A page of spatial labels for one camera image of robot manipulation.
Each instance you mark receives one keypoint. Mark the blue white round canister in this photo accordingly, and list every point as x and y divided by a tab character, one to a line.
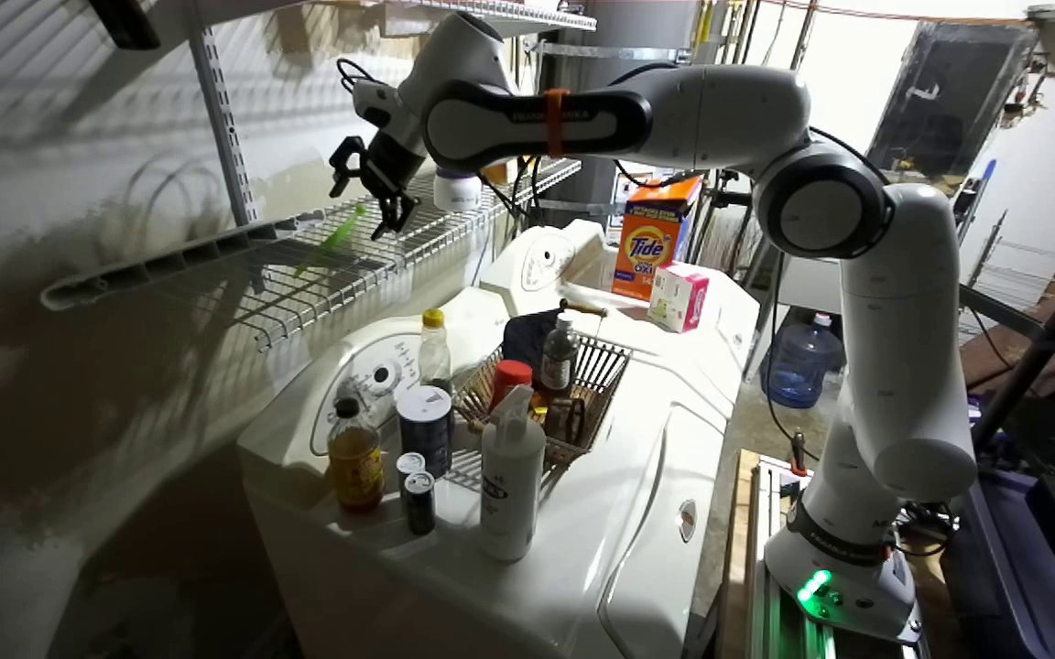
425	426

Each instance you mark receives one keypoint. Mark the wooden platform board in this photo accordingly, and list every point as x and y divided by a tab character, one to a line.
741	550

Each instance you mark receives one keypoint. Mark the dark blue cloth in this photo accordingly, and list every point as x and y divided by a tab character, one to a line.
527	336

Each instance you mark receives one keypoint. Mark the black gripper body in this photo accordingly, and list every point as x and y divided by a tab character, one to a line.
389	154

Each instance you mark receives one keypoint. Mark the black flat panel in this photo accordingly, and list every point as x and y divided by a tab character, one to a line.
950	96

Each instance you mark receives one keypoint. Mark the small jar silver lid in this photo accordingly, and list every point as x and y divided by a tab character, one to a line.
410	463

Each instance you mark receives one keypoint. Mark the orange Tide detergent box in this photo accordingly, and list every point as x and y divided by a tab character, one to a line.
648	251

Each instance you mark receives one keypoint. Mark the white spray bottle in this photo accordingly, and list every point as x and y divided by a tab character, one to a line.
510	481

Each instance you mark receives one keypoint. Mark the dark blue storage bin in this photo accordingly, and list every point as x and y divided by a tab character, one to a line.
1015	586

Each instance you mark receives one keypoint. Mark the grey water heater tank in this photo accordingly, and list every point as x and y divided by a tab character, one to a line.
640	30

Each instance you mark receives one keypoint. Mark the pink white small box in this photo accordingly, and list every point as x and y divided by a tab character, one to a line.
679	298

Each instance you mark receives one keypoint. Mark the metal shelf upright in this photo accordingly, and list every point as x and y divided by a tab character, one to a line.
222	122

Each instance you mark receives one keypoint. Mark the white upper shelf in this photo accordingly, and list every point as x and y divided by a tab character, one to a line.
514	17

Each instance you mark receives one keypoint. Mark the white dryer machine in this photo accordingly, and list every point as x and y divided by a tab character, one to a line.
576	262

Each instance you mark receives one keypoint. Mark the white washing machine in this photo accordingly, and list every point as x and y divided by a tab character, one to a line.
623	525

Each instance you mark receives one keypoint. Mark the black slanted pole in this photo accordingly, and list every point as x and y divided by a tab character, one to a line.
1042	343

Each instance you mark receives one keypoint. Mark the green knife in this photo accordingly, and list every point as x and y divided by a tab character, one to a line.
347	227

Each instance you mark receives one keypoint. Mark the clear bottle yellow cap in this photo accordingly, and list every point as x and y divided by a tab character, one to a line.
432	348

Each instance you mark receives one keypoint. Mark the blue water jug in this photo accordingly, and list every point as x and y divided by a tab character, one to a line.
800	362

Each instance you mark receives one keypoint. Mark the red lid jar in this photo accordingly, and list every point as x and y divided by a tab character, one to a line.
510	379

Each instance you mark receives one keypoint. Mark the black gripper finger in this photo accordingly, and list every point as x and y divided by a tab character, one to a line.
347	168
394	209

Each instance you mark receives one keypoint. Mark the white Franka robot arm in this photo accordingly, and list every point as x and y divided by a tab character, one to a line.
894	343

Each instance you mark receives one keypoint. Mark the wicker basket tray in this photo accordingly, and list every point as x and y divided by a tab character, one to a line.
602	367

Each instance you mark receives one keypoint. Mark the small dark spice jar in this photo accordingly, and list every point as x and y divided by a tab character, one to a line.
418	504

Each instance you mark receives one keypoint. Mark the white jar purple lid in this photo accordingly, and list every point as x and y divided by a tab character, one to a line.
457	187

